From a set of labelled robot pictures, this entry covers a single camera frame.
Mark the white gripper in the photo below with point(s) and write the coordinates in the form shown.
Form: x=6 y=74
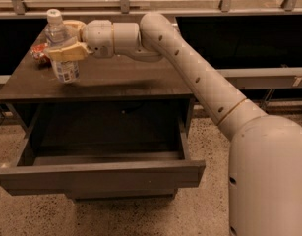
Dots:
x=97 y=37

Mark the clear plastic water bottle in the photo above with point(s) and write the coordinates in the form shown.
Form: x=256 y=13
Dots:
x=58 y=36

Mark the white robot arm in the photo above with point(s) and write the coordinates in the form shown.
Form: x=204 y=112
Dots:
x=265 y=159

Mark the grey cabinet with dark top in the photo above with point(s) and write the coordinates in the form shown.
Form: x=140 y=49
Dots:
x=102 y=83

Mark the open grey top drawer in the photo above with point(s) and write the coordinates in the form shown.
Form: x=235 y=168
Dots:
x=103 y=152

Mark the red crumpled snack bag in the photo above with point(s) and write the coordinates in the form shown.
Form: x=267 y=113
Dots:
x=38 y=54

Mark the dark low bench left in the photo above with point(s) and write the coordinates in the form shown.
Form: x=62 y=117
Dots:
x=16 y=40

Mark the dark low bench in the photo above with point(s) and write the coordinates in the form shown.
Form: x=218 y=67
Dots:
x=241 y=42
x=16 y=40

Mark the dark low bench right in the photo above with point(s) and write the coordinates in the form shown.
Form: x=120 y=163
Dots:
x=241 y=42

